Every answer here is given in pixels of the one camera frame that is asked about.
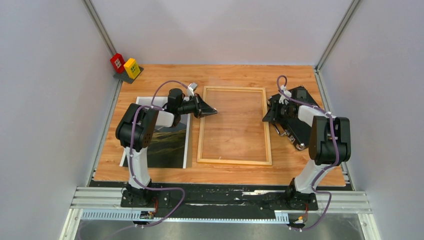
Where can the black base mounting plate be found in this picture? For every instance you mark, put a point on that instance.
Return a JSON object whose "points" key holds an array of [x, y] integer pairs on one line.
{"points": [[215, 201]]}

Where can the light wooden picture frame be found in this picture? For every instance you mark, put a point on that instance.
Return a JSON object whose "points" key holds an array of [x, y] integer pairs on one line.
{"points": [[233, 126]]}

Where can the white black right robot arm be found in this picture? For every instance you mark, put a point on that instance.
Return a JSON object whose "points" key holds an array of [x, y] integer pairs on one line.
{"points": [[329, 142]]}

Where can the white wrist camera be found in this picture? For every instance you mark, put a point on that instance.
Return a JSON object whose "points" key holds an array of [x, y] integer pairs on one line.
{"points": [[285, 95], [191, 88]]}

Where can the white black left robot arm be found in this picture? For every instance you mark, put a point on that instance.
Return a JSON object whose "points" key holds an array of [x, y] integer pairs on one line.
{"points": [[138, 192]]}

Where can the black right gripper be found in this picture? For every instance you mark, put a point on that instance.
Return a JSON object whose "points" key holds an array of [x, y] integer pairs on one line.
{"points": [[273, 115]]}

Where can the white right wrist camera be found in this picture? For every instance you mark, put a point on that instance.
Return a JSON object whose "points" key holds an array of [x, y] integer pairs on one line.
{"points": [[285, 95]]}

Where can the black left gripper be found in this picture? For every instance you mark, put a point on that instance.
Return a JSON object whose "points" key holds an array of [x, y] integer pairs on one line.
{"points": [[201, 107]]}

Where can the aluminium rail right table edge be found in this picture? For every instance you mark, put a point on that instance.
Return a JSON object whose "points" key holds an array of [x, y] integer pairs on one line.
{"points": [[328, 105]]}

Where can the red toy house block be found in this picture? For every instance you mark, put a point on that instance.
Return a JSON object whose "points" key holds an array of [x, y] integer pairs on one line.
{"points": [[118, 62]]}

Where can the clear acrylic sheet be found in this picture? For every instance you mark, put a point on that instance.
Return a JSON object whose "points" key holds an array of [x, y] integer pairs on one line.
{"points": [[233, 124]]}

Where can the aluminium front rail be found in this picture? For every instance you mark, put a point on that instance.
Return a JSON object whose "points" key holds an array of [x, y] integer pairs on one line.
{"points": [[101, 204]]}

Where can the yellow toy house block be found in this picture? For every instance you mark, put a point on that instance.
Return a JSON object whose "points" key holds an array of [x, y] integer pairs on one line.
{"points": [[132, 68]]}

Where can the landscape photo print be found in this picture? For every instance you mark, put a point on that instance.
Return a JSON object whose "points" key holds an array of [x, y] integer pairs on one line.
{"points": [[165, 142]]}

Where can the black ribbed frame backing board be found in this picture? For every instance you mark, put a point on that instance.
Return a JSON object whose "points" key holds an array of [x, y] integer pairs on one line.
{"points": [[302, 131]]}

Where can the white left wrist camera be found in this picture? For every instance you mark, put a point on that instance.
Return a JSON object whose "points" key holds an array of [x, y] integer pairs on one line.
{"points": [[191, 88]]}

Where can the grey toy base plate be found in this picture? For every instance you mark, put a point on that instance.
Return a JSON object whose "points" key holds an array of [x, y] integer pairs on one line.
{"points": [[126, 78]]}

